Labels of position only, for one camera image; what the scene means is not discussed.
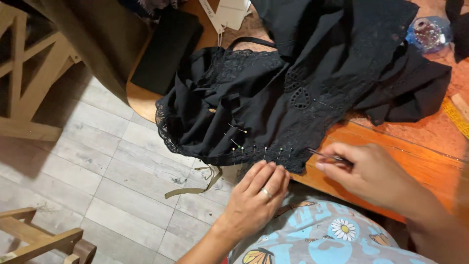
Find person's left hand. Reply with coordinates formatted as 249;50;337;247
218;160;292;241

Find person's right hand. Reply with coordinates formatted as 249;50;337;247
315;142;419;218

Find black lace garment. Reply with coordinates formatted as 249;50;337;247
155;0;453;175

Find olive ribbon strip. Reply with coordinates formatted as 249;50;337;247
164;165;223;199

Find row of coloured-head pins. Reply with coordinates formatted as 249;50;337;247
224;98;316;159

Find person's printed light-blue clothing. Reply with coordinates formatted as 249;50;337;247
226;194;437;264

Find yellow measuring tape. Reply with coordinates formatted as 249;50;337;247
441;96;469;140

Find dark fabric piece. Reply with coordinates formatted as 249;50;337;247
445;0;469;64

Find black folded fabric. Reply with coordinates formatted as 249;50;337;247
130;7;204;97

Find white paper tags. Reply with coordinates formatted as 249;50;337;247
199;0;253;47

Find wooden chair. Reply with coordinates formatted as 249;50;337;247
0;207;97;264

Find olive draped fabric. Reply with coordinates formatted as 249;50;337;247
22;0;151;104

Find light wooden rack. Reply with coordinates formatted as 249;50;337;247
0;3;83;142

